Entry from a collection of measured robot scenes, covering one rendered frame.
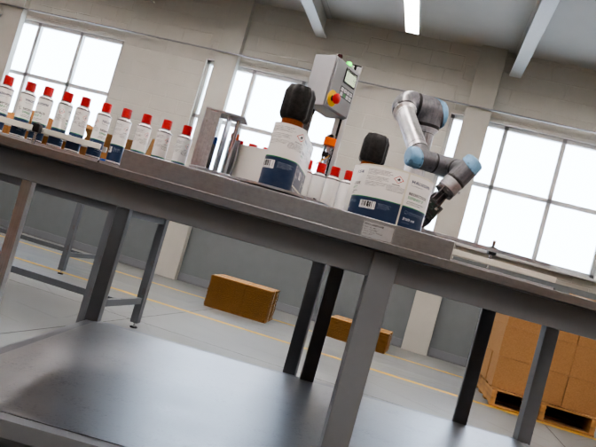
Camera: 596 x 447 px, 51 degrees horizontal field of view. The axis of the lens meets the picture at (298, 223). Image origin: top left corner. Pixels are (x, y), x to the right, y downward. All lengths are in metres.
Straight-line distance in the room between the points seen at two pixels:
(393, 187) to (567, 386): 4.09
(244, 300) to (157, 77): 3.68
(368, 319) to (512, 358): 4.02
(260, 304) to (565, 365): 2.75
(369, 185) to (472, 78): 6.44
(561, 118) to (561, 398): 3.64
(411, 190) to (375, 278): 0.28
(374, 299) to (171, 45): 7.56
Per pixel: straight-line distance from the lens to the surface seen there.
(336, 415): 1.47
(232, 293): 6.23
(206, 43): 8.62
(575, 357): 5.50
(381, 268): 1.43
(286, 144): 1.62
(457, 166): 2.29
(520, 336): 5.41
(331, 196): 2.22
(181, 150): 2.28
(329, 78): 2.32
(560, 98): 8.06
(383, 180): 1.59
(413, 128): 2.44
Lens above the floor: 0.76
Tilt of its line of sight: 2 degrees up
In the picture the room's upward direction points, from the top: 16 degrees clockwise
